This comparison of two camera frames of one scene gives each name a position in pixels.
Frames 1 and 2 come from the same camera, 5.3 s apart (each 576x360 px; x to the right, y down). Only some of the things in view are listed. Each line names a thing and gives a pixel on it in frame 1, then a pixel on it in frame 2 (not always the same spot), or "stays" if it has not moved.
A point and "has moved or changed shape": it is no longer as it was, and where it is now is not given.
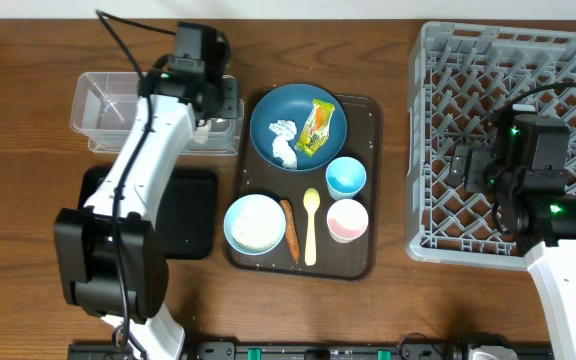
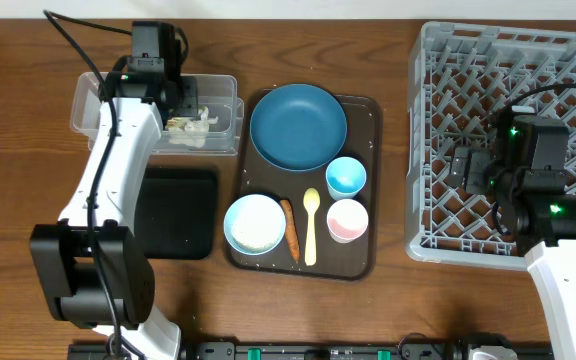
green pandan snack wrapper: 315,131 has moved or changed shape
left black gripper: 232,96 → 188,90
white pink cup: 347,220 stays
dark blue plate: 294,102 stays
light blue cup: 345,177 stays
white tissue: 284,131 has moved or changed shape
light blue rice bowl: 254,224 stays
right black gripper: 478,158 stays
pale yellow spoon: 311,200 stays
